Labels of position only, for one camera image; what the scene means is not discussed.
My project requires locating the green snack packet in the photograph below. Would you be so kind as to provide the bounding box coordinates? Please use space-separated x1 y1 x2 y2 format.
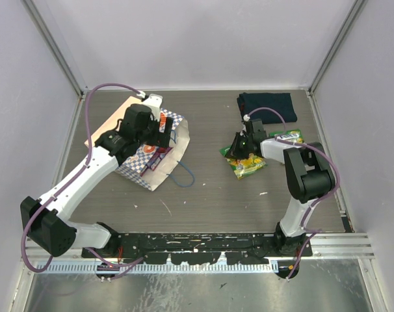
219 146 267 179

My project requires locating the green Fox's candy packet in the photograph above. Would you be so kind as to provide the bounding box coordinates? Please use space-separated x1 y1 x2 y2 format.
269 129 304 144

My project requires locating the blue checkered paper bag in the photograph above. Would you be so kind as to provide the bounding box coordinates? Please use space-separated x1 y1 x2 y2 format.
83 95 195 192

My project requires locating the purple snack packet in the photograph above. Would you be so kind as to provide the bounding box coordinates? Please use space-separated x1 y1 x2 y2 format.
146 147 172 171

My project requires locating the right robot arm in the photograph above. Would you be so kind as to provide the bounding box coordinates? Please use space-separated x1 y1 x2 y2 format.
226 115 337 256

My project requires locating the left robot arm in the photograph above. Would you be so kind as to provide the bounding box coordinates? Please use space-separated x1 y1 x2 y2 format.
20 104 174 257

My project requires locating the folded navy cloth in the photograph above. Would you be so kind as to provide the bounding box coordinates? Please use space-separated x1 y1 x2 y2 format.
237 92 298 124

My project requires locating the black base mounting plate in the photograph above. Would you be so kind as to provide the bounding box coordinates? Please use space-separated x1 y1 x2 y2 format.
94 233 312 265

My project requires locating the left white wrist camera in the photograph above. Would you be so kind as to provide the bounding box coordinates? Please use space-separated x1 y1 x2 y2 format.
142 94 163 120

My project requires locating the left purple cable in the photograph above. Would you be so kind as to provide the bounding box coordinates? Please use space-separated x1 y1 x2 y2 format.
21 83 146 273

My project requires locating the left aluminium frame post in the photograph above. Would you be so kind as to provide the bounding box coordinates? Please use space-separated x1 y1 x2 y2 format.
21 1 87 98

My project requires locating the aluminium frame post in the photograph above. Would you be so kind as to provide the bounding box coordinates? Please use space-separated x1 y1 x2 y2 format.
308 0 367 94
21 1 87 98

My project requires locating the right aluminium frame post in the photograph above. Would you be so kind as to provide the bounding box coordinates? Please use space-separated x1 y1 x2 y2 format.
308 0 367 94

